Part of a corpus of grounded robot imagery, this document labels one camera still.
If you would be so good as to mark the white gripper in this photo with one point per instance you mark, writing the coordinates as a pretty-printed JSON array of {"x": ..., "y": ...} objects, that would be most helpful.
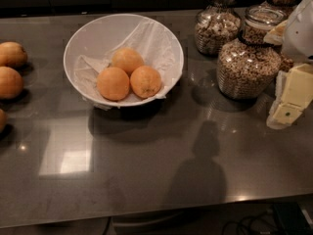
[{"x": 299, "y": 33}]

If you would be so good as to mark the orange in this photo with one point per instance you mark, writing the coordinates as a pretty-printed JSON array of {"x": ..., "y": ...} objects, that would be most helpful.
[
  {"x": 145, "y": 81},
  {"x": 3, "y": 120},
  {"x": 12, "y": 55},
  {"x": 127, "y": 59},
  {"x": 113, "y": 83},
  {"x": 11, "y": 83}
]

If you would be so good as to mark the white bowl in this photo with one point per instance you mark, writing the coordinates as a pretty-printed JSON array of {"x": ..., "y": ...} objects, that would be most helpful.
[{"x": 98, "y": 36}]

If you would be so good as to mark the front glass cereal jar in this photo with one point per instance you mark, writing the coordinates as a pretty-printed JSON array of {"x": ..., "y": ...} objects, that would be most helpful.
[{"x": 247, "y": 64}]

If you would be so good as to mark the back left glass cereal jar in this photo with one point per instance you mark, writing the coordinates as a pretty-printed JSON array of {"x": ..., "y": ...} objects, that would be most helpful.
[{"x": 216, "y": 25}]

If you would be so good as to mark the white paper napkin liner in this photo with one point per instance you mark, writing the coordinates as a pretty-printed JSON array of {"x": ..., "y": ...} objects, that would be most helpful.
[{"x": 153, "y": 43}]

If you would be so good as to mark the black box under table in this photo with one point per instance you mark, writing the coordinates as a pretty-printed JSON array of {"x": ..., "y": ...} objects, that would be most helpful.
[{"x": 290, "y": 219}]

